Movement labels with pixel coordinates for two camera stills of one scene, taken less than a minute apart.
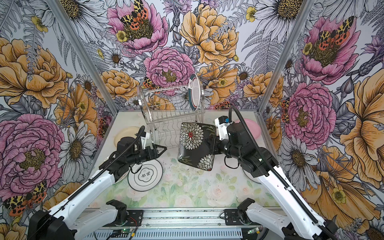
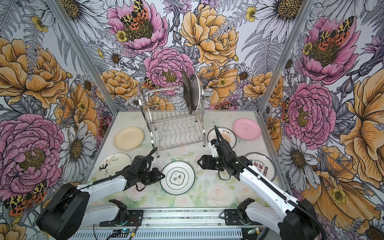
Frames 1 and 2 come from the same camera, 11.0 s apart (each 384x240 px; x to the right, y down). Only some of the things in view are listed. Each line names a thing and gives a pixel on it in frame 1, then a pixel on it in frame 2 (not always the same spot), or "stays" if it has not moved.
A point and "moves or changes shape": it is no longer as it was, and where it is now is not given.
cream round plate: [128, 131] stays
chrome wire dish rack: [165, 107] stays
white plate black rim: [147, 177] moves or changes shape
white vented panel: [173, 235] stays
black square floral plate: [197, 144] -> [188, 92]
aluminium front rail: [169, 219] stays
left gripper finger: [164, 149] -> [158, 175]
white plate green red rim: [194, 91] stays
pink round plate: [252, 126] stays
